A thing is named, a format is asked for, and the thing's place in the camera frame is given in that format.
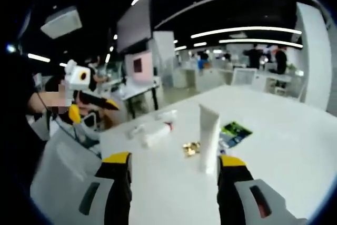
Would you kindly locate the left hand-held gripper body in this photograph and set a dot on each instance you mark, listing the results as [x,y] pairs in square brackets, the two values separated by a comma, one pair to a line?
[79,77]

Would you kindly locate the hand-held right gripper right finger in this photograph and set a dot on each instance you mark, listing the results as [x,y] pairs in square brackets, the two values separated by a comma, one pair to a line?
[231,193]

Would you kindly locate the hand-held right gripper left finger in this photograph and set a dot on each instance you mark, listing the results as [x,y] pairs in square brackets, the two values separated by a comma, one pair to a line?
[116,188]

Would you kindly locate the red label skincare bottle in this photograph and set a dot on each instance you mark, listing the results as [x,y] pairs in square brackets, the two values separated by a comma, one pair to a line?
[135,131]

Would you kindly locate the gold foil packet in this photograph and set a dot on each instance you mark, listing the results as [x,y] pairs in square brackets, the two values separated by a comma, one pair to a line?
[190,149]

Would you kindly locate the white skincare tube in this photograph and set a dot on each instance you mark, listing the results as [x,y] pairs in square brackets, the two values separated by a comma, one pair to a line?
[209,135]

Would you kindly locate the white skincare bottle red collar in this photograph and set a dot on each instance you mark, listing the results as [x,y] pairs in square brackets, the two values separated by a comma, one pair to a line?
[155,136]

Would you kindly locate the white side desk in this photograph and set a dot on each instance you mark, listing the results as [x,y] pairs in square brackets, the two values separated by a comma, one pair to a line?
[137,89]

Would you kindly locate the large standing display screen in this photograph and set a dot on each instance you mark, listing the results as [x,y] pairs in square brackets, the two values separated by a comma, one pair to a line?
[144,74]

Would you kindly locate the ceiling air conditioner unit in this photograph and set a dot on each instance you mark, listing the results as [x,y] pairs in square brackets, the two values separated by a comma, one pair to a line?
[61,23]

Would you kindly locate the green foil packet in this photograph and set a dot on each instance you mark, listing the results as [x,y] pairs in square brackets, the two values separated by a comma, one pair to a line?
[235,130]

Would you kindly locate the person's dark clothing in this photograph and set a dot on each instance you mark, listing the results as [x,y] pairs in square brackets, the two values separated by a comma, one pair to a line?
[15,90]

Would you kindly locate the dark hanging screen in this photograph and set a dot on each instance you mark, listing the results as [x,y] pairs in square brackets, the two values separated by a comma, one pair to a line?
[134,24]

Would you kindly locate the white backed office chair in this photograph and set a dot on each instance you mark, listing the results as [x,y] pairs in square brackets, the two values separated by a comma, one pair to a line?
[243,77]

